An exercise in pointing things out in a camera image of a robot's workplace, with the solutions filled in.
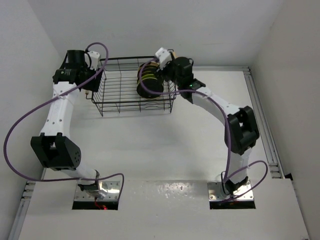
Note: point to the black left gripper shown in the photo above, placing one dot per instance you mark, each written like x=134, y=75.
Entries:
x=92, y=85

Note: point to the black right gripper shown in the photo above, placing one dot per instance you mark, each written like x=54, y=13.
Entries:
x=163, y=72

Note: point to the brown yellow patterned plate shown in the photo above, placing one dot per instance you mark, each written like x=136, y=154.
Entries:
x=147, y=64
x=148, y=69

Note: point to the black glossy plate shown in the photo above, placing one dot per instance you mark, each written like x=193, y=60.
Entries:
x=152, y=84

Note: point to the lime green plate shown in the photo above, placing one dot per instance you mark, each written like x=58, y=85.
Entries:
x=147, y=75

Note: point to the beige plate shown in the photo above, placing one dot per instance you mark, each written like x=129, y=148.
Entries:
x=150, y=98

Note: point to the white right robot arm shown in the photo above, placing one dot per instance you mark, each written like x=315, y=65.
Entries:
x=240, y=126

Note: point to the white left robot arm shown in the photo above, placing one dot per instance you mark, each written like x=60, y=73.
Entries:
x=53, y=147

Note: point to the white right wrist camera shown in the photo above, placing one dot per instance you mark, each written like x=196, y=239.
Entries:
x=163, y=56

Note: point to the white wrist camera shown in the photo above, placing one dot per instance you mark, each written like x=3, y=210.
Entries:
x=93, y=60
x=163, y=56

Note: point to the black wire dish rack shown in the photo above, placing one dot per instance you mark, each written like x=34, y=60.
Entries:
x=117, y=94

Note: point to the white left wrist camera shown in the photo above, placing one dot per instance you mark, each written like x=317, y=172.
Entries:
x=93, y=60

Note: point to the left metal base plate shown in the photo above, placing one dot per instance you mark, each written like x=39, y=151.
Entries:
x=110, y=191

